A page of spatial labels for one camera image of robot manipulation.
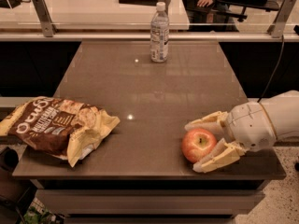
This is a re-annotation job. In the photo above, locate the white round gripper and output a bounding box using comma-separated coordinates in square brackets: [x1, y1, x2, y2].
[184, 102, 276, 173]

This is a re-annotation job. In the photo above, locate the red yellow apple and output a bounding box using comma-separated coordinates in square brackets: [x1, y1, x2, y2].
[181, 128, 217, 163]

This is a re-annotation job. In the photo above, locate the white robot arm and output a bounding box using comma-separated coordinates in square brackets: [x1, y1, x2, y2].
[181, 91, 299, 173]

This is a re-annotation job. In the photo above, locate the clear plastic water bottle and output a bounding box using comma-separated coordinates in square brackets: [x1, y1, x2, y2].
[150, 2, 169, 63]

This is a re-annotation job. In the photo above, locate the background person hand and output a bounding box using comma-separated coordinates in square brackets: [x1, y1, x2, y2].
[197, 0, 213, 7]

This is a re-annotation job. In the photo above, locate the brown yellow chip bag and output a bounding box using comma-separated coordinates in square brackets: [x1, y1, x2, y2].
[0, 96, 120, 166]

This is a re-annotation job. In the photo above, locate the green patterned bag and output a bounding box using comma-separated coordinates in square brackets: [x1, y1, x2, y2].
[20, 198, 64, 224]

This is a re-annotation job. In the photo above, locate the grey metal right bracket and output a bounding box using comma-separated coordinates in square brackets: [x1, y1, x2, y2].
[267, 0, 297, 38]

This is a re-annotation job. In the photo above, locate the grey metal bracket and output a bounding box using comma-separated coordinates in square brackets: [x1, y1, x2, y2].
[32, 0, 56, 37]
[267, 0, 297, 38]

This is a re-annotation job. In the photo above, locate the grey metal left bracket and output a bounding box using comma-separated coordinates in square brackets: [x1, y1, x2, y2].
[32, 0, 56, 37]

